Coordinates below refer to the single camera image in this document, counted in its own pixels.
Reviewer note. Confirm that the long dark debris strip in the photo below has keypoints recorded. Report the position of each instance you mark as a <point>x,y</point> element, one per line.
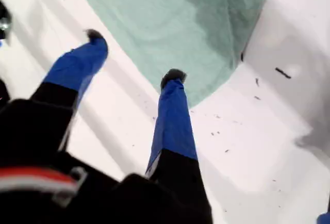
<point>283,73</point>

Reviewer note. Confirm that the black metal clamp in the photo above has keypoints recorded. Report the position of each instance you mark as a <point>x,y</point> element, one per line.
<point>5,20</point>

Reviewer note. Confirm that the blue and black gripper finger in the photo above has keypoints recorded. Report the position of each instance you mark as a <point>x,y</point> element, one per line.
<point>172,120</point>
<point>77,61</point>

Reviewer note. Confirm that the small dark debris bit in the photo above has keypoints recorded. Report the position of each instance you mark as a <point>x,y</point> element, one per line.
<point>257,82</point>

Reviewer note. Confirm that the pale green T-shirt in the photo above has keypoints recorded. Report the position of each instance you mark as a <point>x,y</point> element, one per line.
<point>154,22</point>

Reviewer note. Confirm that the thin dark debris sliver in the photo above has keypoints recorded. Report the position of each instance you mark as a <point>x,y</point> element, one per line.
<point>242,55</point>

